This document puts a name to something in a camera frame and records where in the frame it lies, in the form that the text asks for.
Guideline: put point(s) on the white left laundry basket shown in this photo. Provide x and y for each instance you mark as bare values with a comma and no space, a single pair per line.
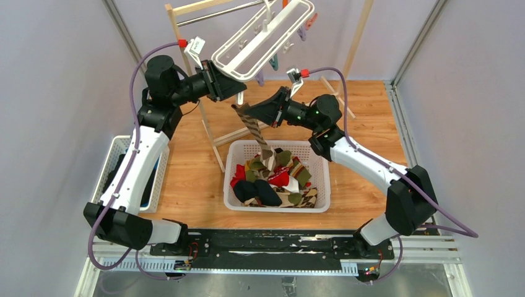
118,146

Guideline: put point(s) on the teal hanger clip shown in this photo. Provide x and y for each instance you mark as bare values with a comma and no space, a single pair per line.
274,62

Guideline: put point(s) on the orange hanger clip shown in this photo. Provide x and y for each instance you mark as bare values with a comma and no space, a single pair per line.
309,23

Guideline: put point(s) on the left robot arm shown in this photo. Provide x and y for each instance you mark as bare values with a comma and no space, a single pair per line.
115,217

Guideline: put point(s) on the pile of colourful socks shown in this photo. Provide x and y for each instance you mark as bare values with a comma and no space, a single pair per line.
287,185

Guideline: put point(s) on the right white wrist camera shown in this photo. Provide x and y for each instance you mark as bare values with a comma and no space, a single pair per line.
296,79

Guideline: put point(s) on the dark clothes in left basket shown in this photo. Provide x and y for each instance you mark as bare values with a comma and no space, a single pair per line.
145,201

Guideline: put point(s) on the brown striped sock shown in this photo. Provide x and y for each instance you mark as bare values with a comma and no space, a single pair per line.
268,155

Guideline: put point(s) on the white laundry basket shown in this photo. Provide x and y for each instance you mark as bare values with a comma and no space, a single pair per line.
118,146
241,151

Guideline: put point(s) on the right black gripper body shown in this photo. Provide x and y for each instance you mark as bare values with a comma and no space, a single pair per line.
277,115

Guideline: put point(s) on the white hanger clip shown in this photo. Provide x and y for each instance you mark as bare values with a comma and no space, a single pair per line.
239,99
287,47

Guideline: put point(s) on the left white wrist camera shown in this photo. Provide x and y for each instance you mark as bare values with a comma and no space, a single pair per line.
193,50

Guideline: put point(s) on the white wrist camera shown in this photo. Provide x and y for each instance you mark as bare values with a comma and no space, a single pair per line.
296,79
193,50

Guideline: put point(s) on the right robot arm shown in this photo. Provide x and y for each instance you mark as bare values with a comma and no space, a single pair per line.
410,197

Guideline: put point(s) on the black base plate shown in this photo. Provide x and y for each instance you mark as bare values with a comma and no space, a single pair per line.
274,250

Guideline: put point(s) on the white centre laundry basket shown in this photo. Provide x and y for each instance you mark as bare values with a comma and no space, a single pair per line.
241,151

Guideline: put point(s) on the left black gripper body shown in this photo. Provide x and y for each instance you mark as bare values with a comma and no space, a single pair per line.
211,79

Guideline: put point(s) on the purple hanger clip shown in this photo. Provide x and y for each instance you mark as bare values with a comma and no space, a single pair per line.
260,78
302,33

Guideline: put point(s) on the white plastic clip hanger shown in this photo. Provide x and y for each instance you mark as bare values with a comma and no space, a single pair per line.
269,31

